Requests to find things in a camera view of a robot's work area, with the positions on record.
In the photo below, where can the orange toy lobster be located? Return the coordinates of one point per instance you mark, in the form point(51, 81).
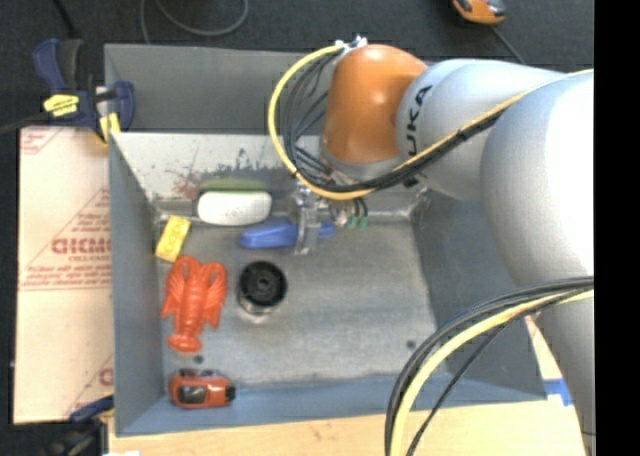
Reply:
point(192, 299)

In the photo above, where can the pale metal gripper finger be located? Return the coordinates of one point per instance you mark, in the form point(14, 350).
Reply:
point(302, 201)
point(307, 239)

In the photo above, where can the white and green sponge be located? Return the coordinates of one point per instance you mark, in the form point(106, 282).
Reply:
point(232, 206)

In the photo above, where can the brown cardboard board, red print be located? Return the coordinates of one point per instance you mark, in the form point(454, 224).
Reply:
point(60, 294)

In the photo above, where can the black round cup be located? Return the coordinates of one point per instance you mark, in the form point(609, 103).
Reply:
point(262, 284)

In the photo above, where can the orange and black tape measure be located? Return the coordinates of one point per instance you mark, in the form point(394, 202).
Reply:
point(200, 389)

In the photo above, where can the grey metal bin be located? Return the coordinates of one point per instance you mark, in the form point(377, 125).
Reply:
point(340, 324)

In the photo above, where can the yellow flat packet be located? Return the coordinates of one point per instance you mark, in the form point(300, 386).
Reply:
point(172, 239)

